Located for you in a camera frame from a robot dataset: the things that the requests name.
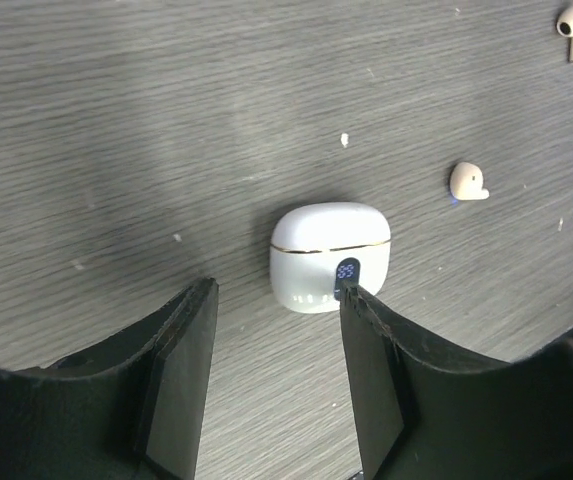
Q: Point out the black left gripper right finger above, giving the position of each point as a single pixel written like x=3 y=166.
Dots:
x=427 y=408

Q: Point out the beige earbud centre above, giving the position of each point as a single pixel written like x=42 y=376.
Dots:
x=467 y=183

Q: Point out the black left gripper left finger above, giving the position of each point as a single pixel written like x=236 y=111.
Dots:
x=128 y=407

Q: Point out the white earbud charging case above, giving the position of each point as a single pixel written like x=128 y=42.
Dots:
x=317 y=247

